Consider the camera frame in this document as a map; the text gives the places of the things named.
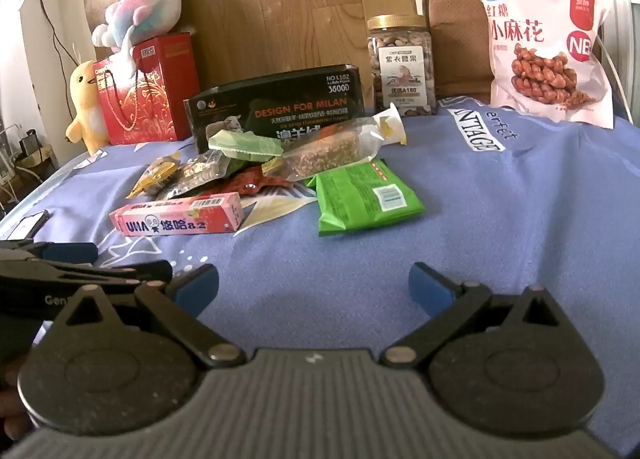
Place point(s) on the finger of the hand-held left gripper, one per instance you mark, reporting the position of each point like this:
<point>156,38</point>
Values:
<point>70,253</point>
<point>125,271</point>

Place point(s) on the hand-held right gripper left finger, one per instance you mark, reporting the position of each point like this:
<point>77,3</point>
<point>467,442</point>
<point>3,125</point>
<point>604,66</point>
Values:
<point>192,289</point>

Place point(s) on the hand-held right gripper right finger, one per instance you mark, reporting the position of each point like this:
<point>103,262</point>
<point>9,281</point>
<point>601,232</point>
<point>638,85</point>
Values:
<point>430,289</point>

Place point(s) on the green snack packet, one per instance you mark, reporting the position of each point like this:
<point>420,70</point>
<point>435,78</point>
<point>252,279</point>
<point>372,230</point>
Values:
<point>360,199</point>

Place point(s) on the red snack packet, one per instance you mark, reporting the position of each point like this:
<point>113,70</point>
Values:
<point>245,184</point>

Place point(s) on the pale green pastry packet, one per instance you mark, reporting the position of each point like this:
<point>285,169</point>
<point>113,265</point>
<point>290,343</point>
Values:
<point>245,145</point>

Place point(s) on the black tin box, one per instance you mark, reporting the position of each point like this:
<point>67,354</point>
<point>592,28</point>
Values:
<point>300,96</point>

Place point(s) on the person's left hand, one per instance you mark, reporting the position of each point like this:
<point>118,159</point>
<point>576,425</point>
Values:
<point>11,399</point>

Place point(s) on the black smartphone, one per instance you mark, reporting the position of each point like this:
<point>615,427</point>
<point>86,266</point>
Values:
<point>30,224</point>

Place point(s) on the pink candy box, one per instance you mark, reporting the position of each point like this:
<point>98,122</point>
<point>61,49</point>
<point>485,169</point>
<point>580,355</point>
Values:
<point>175,216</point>

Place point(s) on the blue printed bed sheet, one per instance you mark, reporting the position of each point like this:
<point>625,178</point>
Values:
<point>350,254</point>

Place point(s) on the nut jar with yellow lid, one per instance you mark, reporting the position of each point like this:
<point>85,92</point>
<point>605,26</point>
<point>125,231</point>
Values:
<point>152,176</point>

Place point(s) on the clear dried fruit packet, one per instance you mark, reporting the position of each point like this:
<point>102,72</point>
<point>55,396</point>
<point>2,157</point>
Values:
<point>200,171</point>

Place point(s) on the yellow plush toy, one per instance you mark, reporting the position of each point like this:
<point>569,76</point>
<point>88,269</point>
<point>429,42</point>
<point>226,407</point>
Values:
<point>85,94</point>

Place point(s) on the red patterned box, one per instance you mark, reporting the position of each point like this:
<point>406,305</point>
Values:
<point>140,104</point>

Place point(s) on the white yellow snack packet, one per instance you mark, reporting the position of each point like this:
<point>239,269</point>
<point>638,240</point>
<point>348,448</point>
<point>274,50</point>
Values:
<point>392,125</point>

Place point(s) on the clear granola bar packet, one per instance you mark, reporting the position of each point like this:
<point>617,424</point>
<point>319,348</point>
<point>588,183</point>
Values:
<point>320,150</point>

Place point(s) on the red gift box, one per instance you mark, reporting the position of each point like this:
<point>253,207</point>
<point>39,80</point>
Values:
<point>175,46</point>

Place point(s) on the clear nut jar gold lid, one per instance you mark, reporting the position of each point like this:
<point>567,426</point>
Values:
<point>400,59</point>

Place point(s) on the brown chair back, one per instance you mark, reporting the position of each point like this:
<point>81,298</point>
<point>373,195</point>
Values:
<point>450,39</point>

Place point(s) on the pastel plush toy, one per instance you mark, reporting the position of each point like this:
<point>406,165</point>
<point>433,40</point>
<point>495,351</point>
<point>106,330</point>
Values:
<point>145,4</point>

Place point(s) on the pink snack bag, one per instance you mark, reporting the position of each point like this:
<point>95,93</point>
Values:
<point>540,29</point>

